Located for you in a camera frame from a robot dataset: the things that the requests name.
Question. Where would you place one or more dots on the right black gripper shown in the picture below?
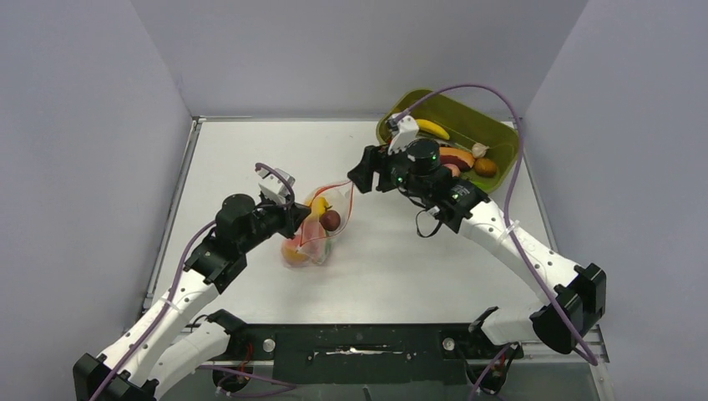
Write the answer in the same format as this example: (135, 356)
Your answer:
(376, 159)

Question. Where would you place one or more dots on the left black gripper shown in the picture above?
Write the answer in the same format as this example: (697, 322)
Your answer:
(292, 216)

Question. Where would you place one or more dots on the yellow bell pepper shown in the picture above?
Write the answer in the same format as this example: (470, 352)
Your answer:
(319, 206)

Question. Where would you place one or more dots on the watermelon slice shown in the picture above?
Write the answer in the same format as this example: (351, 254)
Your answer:
(315, 242)

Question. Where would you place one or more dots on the dark purple plum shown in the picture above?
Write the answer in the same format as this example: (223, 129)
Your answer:
(330, 220)

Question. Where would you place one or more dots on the clear zip bag orange zipper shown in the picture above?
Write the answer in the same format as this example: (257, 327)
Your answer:
(340, 196)

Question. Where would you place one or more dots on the peach fruit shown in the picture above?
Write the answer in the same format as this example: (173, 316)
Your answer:
(292, 257)

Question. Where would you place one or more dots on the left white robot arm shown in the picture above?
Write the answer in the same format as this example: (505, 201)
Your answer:
(150, 358)

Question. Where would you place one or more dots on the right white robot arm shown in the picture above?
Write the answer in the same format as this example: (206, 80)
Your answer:
(571, 297)

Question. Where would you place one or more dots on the yellow banana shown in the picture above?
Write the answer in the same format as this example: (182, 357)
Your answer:
(432, 128)

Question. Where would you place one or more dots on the small pink peach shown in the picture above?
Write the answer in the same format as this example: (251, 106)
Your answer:
(454, 169)

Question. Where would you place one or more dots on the papaya slice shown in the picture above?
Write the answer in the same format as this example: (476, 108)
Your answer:
(463, 159)

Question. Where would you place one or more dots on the olive green plastic bin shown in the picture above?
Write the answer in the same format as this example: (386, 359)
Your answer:
(466, 127)

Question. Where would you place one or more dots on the white garlic bulb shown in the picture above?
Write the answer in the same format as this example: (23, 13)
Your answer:
(479, 150)

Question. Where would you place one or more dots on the brown kiwi fruit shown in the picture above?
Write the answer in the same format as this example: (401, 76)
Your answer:
(485, 167)

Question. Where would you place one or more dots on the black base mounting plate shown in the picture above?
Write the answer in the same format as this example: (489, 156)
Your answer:
(382, 353)

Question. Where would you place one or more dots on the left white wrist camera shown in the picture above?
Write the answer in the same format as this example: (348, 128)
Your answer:
(277, 188)

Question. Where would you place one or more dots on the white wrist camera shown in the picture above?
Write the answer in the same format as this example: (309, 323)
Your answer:
(404, 129)
(277, 188)

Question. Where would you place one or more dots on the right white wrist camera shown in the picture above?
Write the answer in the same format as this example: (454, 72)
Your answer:
(404, 129)

